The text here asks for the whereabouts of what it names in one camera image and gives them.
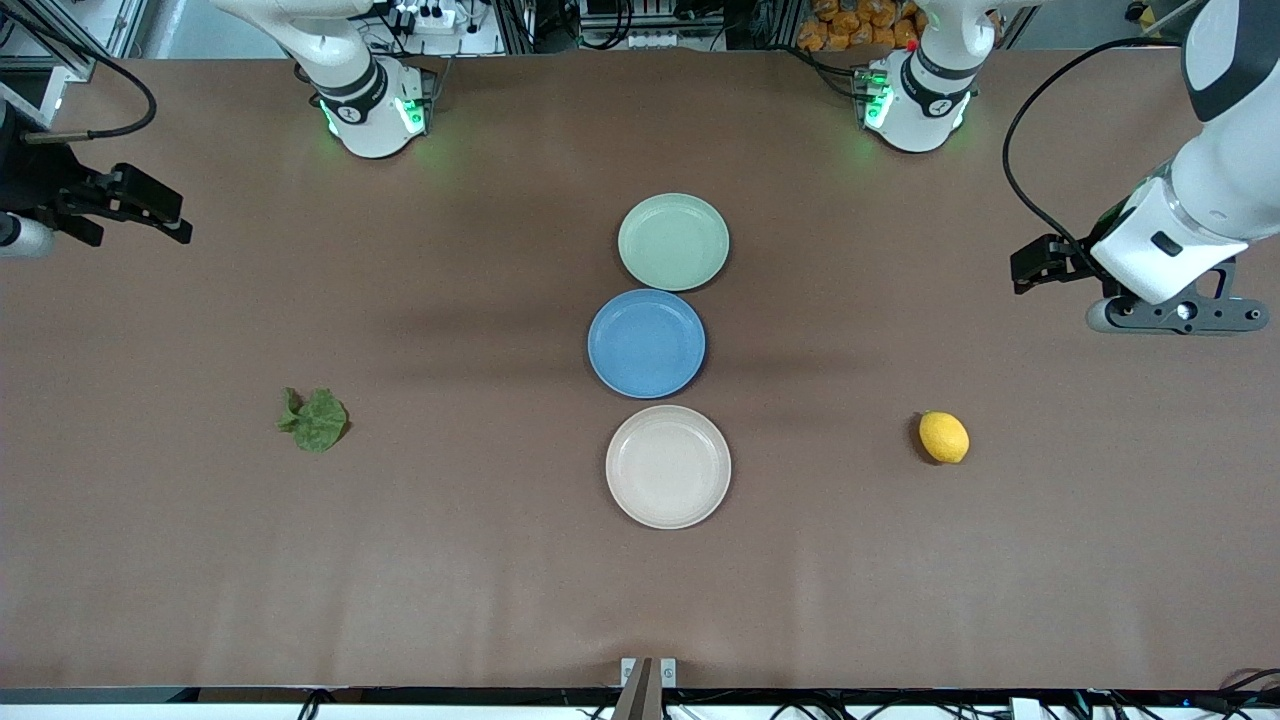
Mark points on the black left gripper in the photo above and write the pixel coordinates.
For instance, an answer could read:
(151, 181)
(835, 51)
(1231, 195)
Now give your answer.
(1072, 259)

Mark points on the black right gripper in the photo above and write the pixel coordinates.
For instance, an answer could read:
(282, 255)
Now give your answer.
(32, 178)

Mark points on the yellow lemon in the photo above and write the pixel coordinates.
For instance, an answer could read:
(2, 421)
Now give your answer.
(944, 437)

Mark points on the green lettuce leaf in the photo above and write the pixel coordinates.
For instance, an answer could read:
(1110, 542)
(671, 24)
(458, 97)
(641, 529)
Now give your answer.
(318, 422)

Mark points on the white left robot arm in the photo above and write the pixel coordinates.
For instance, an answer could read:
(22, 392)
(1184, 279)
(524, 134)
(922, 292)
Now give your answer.
(1215, 180)

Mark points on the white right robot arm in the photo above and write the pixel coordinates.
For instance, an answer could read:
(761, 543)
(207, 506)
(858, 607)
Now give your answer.
(360, 100)

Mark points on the orange snack packets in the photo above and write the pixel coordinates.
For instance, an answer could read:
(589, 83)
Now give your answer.
(855, 25)

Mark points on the white power strip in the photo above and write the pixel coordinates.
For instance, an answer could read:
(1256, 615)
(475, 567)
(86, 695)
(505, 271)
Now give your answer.
(430, 17)

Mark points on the light green plate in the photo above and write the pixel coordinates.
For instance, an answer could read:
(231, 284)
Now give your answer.
(673, 242)

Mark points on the blue plate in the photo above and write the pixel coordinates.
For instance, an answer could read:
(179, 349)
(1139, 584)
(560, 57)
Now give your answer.
(646, 344)

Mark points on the beige plate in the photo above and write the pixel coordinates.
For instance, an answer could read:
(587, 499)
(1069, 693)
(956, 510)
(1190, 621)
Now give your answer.
(668, 467)

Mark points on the aluminium frame profile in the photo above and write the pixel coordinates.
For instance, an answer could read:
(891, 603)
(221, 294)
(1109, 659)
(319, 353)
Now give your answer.
(50, 40)

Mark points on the metal camera pole bracket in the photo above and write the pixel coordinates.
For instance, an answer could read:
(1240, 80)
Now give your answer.
(648, 685)

